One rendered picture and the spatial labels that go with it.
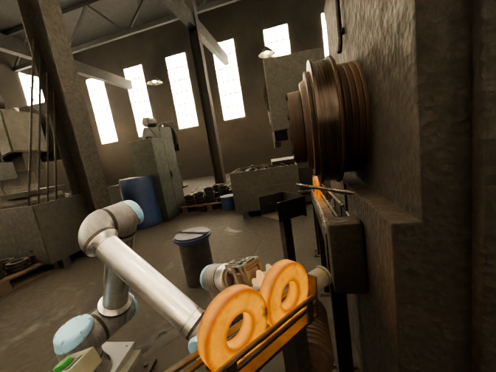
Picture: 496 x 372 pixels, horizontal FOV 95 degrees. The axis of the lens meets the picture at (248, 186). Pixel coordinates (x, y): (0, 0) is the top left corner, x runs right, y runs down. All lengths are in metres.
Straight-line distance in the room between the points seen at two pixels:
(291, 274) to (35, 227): 3.20
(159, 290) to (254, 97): 10.82
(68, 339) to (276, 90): 3.33
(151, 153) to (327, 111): 3.78
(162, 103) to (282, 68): 9.94
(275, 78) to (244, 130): 7.77
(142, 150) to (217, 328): 4.08
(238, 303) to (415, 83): 0.52
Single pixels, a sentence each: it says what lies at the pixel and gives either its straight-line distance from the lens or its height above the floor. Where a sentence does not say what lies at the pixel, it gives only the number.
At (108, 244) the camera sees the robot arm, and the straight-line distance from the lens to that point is 0.92.
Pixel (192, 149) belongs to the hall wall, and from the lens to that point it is 12.20.
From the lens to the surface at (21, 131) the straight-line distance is 5.96.
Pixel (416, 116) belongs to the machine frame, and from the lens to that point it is 0.54.
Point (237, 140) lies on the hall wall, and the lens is 11.35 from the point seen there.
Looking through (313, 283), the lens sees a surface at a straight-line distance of 0.66.
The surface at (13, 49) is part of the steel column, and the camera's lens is 10.62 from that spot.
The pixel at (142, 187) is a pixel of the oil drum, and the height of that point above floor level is 0.71.
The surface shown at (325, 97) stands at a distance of 0.77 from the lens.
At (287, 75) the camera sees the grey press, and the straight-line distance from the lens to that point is 3.68.
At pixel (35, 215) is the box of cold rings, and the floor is 0.70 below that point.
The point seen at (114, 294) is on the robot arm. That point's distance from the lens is 1.32.
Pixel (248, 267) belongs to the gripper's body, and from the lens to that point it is 0.67.
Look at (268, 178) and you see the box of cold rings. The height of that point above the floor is 0.58.
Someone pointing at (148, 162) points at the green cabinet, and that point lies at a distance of 4.36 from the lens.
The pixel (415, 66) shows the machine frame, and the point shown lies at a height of 1.16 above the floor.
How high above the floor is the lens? 1.07
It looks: 9 degrees down
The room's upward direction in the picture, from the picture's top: 9 degrees counter-clockwise
